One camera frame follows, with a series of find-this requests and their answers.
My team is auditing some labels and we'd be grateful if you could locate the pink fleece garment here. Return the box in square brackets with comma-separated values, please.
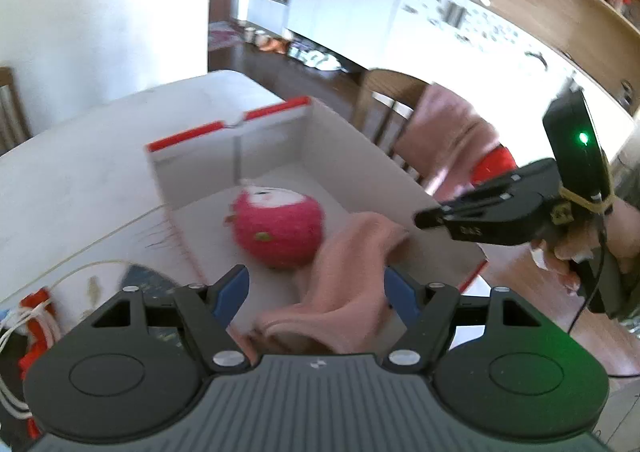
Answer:
[234, 211, 412, 359]

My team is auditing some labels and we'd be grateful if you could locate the pink plush toy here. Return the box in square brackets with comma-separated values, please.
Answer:
[230, 185, 326, 270]

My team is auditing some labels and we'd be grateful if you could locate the person's right hand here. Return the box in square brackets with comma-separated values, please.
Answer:
[530, 226, 609, 293]

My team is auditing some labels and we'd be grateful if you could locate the red patterned rug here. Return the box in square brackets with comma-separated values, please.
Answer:
[206, 21, 247, 54]

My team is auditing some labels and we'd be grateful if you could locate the white cabinet with stickers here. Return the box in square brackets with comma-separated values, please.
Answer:
[384, 0, 640, 133]

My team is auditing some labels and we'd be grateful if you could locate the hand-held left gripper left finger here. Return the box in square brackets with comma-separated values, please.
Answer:
[80, 264, 251, 374]

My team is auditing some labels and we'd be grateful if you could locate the white usb cable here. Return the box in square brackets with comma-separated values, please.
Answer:
[0, 304, 57, 422]

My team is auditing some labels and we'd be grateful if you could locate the red cloth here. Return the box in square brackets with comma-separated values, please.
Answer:
[471, 143, 519, 186]

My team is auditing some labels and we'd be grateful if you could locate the row of shoes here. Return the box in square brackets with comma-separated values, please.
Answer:
[255, 29, 347, 72]

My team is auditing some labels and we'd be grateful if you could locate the low white cabinet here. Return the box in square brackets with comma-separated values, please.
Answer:
[246, 0, 292, 34]

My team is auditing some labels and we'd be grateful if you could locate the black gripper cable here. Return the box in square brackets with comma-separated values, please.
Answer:
[567, 227, 640, 379]

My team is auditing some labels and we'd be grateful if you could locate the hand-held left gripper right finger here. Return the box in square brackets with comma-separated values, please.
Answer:
[382, 266, 539, 375]

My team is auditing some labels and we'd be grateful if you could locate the red garment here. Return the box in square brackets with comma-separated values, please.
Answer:
[18, 288, 64, 439]

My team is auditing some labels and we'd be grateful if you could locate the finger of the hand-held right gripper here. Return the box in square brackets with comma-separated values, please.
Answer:
[439, 171, 544, 220]
[413, 203, 544, 244]

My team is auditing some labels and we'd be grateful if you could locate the red and white cardboard box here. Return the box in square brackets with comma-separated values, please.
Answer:
[145, 96, 488, 350]

